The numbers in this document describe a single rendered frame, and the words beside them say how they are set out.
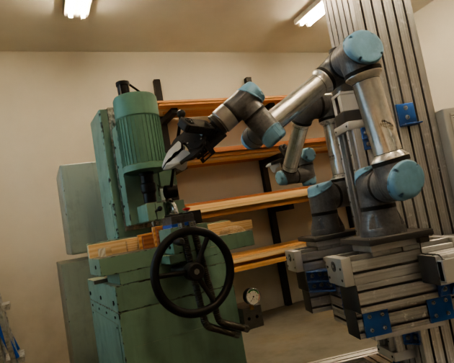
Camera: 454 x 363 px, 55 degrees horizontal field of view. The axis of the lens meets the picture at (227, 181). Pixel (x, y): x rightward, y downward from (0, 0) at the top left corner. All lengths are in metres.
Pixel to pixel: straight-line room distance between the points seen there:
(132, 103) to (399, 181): 1.00
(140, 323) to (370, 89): 1.07
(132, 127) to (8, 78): 2.62
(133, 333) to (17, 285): 2.48
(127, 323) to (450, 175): 1.30
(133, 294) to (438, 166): 1.24
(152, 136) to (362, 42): 0.83
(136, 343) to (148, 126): 0.79
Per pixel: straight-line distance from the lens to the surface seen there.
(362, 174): 1.51
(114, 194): 1.90
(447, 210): 1.85
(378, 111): 1.41
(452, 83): 4.74
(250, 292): 1.66
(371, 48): 1.44
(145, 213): 1.71
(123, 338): 1.57
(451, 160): 1.84
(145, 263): 1.56
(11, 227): 3.97
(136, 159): 1.69
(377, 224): 1.50
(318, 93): 1.50
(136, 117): 1.72
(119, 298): 1.54
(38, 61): 4.30
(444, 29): 4.84
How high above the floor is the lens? 0.96
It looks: 5 degrees up
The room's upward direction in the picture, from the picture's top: 10 degrees counter-clockwise
